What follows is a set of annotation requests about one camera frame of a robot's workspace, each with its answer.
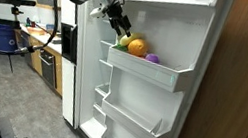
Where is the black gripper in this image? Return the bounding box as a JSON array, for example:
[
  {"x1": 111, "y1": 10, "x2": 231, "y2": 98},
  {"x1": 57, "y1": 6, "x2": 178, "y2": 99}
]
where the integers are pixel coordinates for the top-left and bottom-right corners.
[{"x1": 101, "y1": 0, "x2": 137, "y2": 39}]

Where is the yellow plush toy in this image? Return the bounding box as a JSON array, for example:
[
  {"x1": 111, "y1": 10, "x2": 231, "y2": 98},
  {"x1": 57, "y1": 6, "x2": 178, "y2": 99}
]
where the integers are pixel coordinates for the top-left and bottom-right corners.
[{"x1": 118, "y1": 29, "x2": 144, "y2": 50}]

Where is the green plush toy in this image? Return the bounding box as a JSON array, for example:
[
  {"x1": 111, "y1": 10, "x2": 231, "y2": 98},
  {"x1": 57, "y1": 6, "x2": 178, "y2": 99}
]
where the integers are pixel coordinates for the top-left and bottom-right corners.
[{"x1": 115, "y1": 43, "x2": 131, "y2": 54}]

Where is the orange plush toy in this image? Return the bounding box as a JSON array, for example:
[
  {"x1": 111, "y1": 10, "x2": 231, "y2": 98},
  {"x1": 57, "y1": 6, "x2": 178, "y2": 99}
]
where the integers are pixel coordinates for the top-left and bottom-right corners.
[{"x1": 125, "y1": 36, "x2": 151, "y2": 59}]

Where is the white open refrigerator door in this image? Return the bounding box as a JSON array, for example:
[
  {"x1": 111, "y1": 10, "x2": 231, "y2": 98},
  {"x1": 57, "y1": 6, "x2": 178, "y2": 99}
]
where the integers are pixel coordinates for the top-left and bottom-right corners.
[{"x1": 93, "y1": 0, "x2": 235, "y2": 138}]

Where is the white refrigerator body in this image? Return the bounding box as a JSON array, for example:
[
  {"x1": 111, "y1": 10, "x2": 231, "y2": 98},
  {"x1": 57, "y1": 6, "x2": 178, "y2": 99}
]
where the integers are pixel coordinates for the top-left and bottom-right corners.
[{"x1": 53, "y1": 0, "x2": 133, "y2": 138}]

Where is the purple plush toy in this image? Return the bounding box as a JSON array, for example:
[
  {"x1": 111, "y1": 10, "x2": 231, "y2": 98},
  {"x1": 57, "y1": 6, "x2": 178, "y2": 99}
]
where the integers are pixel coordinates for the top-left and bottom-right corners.
[{"x1": 143, "y1": 51, "x2": 162, "y2": 65}]

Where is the white door bin holding toys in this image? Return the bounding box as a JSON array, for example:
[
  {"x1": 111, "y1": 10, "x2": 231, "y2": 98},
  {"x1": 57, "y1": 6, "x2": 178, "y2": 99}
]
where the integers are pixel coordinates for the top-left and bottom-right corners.
[{"x1": 103, "y1": 44, "x2": 198, "y2": 96}]

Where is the white freezer door with dispenser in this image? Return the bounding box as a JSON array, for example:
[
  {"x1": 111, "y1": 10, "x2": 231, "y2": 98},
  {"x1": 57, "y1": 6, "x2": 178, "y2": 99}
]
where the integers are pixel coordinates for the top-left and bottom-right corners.
[{"x1": 37, "y1": 0, "x2": 95, "y2": 127}]

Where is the black built-in oven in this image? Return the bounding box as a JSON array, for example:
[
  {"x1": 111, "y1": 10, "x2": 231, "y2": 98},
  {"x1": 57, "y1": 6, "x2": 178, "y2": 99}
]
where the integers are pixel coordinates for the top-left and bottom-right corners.
[{"x1": 33, "y1": 48, "x2": 63, "y2": 90}]

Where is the wooden kitchen counter cabinet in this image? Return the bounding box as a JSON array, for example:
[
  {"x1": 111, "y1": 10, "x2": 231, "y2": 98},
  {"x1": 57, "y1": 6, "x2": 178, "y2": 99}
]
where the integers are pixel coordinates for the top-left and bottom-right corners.
[{"x1": 8, "y1": 25, "x2": 73, "y2": 97}]

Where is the white empty middle door bin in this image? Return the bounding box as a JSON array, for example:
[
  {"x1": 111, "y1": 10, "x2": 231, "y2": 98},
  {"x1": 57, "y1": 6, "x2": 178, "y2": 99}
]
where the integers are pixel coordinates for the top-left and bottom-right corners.
[{"x1": 95, "y1": 90, "x2": 177, "y2": 138}]

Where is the blue recycling bin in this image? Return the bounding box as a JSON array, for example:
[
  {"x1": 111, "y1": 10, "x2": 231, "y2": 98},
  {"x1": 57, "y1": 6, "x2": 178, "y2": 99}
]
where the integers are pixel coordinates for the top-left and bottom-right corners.
[{"x1": 0, "y1": 23, "x2": 22, "y2": 58}]

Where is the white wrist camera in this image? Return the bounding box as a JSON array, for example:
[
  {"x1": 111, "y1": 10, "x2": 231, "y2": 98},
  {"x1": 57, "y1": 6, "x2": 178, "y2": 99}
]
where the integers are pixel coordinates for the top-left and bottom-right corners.
[{"x1": 89, "y1": 4, "x2": 109, "y2": 21}]

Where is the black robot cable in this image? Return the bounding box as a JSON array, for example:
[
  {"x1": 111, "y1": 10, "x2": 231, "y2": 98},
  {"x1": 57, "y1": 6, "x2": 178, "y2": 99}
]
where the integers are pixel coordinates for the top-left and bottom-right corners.
[{"x1": 0, "y1": 0, "x2": 66, "y2": 80}]

